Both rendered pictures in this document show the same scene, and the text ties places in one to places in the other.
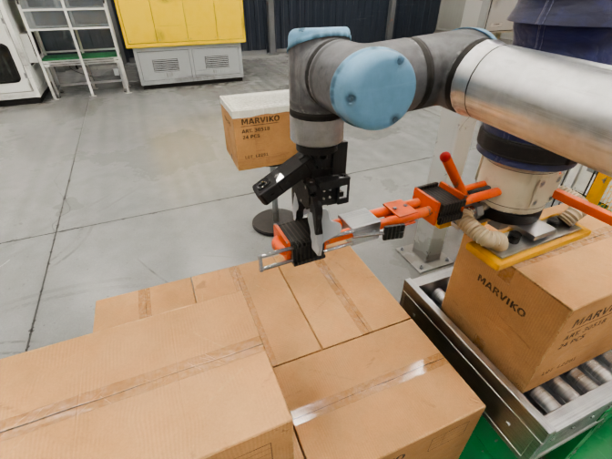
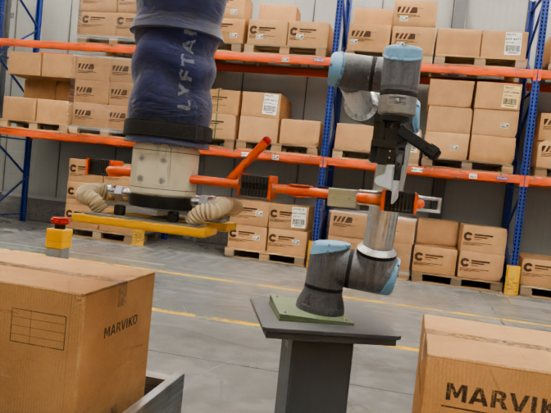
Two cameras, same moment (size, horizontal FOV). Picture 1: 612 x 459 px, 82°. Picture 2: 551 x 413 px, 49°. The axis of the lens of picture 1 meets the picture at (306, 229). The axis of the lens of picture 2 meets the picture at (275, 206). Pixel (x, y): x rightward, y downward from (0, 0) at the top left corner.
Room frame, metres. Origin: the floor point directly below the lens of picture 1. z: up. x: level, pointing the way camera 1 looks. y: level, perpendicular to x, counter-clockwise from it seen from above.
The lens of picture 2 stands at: (1.93, 0.61, 1.27)
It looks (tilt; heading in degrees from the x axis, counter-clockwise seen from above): 3 degrees down; 215
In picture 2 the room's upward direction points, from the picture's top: 6 degrees clockwise
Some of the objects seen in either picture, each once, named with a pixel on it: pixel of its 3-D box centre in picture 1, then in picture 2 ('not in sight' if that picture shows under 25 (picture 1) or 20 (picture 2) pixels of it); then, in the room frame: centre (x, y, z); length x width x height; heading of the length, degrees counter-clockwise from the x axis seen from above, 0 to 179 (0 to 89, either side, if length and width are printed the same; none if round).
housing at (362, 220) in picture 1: (358, 226); (343, 197); (0.63, -0.11, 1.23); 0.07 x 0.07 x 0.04; 25
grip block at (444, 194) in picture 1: (437, 202); (257, 186); (0.72, -0.31, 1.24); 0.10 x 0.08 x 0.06; 25
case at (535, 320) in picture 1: (553, 286); (20, 337); (0.95, -0.91, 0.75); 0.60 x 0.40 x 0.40; 113
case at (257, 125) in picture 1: (270, 127); not in sight; (2.50, 0.25, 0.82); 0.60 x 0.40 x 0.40; 112
